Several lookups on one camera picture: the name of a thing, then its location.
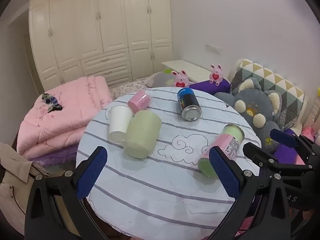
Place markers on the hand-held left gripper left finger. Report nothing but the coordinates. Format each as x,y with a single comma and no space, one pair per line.
90,173

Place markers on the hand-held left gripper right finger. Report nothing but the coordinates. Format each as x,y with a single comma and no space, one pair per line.
225,173

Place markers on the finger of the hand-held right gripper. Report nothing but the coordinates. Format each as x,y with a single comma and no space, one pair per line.
265,158
283,138

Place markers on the light green cup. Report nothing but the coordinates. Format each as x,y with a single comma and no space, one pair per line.
142,135

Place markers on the white paper cup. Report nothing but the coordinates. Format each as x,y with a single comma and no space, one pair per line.
120,122

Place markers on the pink cup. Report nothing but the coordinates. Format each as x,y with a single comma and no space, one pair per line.
138,102

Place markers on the purple cushion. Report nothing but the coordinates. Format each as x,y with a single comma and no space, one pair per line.
287,155

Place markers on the pink fluffy plush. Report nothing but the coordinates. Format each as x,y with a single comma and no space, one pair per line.
308,131

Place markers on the green and pink can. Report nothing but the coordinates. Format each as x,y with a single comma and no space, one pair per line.
230,140

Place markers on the purple fuzzy blanket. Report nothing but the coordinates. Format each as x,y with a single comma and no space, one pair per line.
60,156

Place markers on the white padded headboard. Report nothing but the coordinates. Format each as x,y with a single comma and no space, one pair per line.
312,115

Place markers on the grey bear plush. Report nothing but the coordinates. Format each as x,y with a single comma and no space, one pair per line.
250,100

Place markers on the triangle patterned pillow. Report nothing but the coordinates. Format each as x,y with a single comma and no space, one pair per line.
275,80

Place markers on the pink folded quilt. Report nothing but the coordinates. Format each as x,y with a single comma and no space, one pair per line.
67,110

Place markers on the beige jacket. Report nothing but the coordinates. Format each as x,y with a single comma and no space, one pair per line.
15,175

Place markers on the blue metal can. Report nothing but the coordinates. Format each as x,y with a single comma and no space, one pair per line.
186,102

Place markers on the dark patterned cloth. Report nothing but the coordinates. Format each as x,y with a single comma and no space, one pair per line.
51,101

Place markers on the purple pillow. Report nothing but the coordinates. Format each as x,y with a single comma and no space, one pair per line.
210,88

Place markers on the pink bunny plush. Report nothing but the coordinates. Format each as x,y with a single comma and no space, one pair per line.
215,75
180,80

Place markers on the heart patterned bed sheet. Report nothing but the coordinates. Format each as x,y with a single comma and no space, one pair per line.
130,88

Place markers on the white bedside table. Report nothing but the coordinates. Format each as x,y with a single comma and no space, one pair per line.
185,67

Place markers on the grey pillow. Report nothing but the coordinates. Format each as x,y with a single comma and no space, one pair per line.
162,78

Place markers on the cream wardrobe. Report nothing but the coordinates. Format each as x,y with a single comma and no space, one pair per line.
100,30

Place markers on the white wall outlet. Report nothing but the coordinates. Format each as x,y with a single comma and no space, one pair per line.
213,48

